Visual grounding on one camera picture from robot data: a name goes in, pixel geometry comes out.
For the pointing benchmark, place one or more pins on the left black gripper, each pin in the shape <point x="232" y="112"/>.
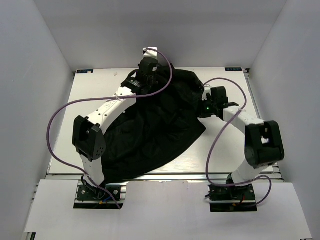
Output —
<point x="154" y="79"/>

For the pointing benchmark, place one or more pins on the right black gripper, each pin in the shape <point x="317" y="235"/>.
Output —
<point x="201" y="113"/>

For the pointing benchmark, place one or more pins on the black jacket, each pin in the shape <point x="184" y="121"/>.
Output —
<point x="156" y="130"/>

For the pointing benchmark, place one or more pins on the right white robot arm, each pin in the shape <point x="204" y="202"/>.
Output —
<point x="263" y="145"/>

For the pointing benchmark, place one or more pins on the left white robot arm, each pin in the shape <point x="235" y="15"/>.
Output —
<point x="88" y="132"/>

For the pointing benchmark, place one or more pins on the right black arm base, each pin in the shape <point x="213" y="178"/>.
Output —
<point x="235" y="199"/>

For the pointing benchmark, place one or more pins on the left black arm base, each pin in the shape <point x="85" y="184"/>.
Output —
<point x="90" y="197"/>

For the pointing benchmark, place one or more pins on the right blue table sticker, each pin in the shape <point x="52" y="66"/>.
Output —
<point x="233" y="69"/>

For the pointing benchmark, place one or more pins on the blue table sticker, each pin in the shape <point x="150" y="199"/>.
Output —
<point x="233" y="69"/>
<point x="84" y="71"/>

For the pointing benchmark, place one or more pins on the left blue table sticker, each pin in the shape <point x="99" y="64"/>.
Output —
<point x="84" y="71"/>

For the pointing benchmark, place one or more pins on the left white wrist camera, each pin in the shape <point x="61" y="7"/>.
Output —
<point x="151" y="52"/>

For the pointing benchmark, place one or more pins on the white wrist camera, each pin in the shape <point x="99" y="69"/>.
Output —
<point x="207" y="93"/>
<point x="151" y="52"/>

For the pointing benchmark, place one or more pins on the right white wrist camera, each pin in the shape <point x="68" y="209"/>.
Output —
<point x="207" y="93"/>

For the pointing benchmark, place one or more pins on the aluminium table frame rail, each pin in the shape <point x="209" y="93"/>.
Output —
<point x="276" y="176"/>

